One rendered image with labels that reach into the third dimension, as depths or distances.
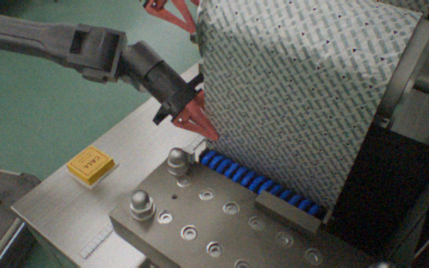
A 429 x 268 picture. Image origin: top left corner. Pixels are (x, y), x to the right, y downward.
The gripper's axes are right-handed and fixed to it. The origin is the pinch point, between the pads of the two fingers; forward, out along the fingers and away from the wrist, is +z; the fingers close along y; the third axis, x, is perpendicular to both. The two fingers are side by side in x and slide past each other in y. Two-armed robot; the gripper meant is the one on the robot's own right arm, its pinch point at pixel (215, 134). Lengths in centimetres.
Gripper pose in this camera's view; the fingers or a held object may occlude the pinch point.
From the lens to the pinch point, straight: 58.3
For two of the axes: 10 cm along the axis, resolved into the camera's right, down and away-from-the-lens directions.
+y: -5.7, 5.8, -5.8
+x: 4.1, -4.1, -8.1
